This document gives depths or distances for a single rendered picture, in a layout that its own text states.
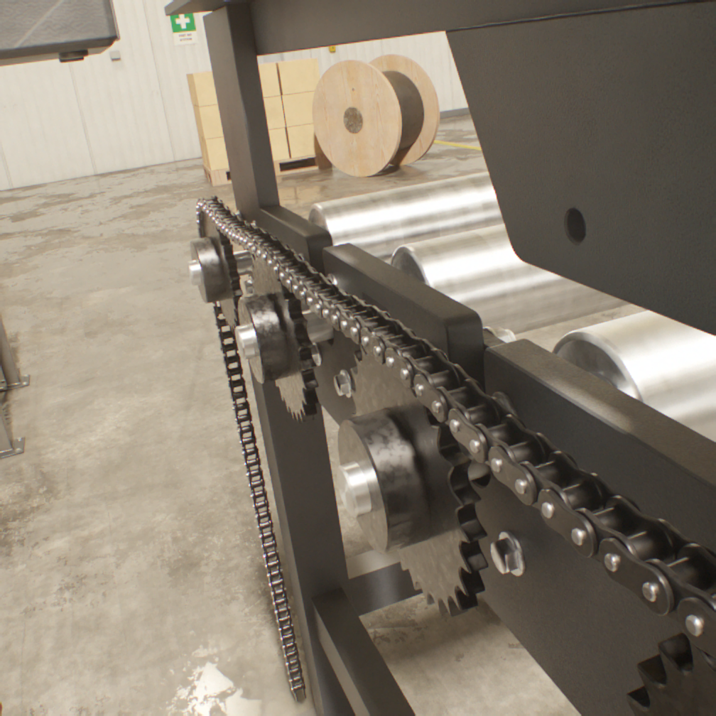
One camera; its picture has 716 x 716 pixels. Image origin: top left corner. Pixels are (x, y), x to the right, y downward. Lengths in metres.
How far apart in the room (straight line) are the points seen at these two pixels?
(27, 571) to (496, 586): 1.72
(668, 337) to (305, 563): 0.79
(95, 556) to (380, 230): 1.34
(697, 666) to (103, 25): 0.24
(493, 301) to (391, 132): 6.09
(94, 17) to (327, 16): 0.50
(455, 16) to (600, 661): 0.35
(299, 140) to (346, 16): 7.27
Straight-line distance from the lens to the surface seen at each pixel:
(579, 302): 0.81
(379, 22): 0.56
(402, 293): 0.54
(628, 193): 0.33
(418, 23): 0.51
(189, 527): 2.10
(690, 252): 0.31
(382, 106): 6.83
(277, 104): 7.84
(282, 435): 1.07
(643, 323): 0.52
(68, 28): 0.18
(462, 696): 1.52
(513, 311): 0.76
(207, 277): 0.97
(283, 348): 0.69
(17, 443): 2.85
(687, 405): 0.50
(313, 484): 1.12
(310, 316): 0.73
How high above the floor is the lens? 1.10
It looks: 22 degrees down
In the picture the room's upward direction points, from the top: 7 degrees counter-clockwise
